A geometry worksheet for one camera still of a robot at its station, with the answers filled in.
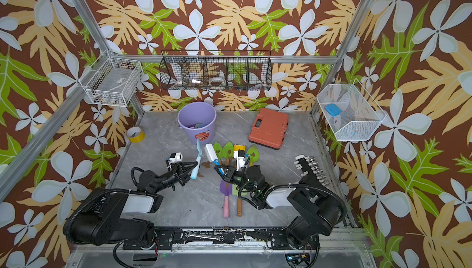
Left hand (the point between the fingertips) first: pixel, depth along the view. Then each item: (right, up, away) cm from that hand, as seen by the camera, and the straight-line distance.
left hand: (198, 165), depth 75 cm
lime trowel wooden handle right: (+18, -21, +7) cm, 28 cm away
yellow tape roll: (-46, +12, +36) cm, 59 cm away
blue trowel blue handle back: (-6, +18, +37) cm, 42 cm away
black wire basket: (+5, +47, +23) cm, 52 cm away
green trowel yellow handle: (+26, +2, +26) cm, 36 cm away
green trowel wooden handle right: (+11, +2, +27) cm, 29 cm away
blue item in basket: (+62, +24, +11) cm, 68 cm away
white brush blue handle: (+6, +2, +6) cm, 9 cm away
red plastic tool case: (+35, +15, +30) cm, 49 cm away
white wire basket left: (-43, +39, +11) cm, 59 cm away
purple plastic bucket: (-9, +22, +38) cm, 45 cm away
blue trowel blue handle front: (-1, -3, -2) cm, 4 cm away
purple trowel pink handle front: (+11, -15, +14) cm, 23 cm away
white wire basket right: (+70, +23, +9) cm, 74 cm away
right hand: (+6, -2, +2) cm, 7 cm away
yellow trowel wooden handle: (+19, +5, +27) cm, 33 cm away
